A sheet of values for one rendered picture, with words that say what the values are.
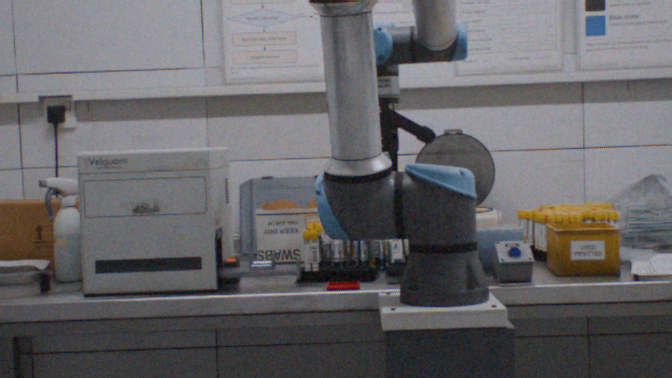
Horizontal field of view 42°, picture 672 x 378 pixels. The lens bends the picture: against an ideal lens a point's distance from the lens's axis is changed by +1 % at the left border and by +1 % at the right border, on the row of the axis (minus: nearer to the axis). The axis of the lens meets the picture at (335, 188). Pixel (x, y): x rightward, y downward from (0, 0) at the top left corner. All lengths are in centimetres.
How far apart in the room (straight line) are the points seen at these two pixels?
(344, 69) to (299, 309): 58
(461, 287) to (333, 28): 46
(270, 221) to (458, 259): 75
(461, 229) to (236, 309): 56
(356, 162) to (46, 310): 76
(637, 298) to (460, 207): 55
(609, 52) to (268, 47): 93
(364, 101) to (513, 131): 110
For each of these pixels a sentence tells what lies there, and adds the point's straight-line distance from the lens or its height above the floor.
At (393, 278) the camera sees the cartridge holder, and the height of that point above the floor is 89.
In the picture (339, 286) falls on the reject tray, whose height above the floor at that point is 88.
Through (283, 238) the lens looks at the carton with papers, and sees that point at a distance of 209.
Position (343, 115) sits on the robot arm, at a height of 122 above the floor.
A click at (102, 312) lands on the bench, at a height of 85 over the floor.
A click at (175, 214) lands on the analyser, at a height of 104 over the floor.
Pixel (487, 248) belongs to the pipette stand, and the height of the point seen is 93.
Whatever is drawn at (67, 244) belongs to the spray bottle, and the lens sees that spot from 211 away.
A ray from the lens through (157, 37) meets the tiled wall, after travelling 249.
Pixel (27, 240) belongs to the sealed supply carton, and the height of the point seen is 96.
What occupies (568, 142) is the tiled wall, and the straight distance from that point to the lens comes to 249.
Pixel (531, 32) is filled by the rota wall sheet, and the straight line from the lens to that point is 248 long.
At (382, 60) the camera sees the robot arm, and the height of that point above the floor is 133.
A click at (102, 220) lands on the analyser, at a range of 186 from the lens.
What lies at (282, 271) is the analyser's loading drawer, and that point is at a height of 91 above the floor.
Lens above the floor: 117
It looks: 3 degrees down
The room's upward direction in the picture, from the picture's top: 2 degrees counter-clockwise
